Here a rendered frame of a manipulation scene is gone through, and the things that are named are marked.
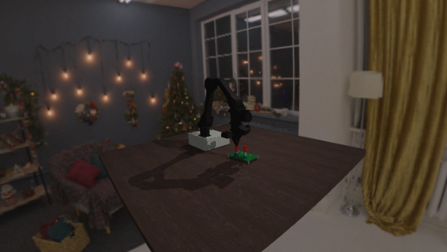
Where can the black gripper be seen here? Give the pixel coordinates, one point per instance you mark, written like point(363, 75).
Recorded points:
point(235, 136)

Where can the green circuit board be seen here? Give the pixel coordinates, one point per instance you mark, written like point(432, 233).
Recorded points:
point(243, 155)

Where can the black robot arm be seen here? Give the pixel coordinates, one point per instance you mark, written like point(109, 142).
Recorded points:
point(237, 109)

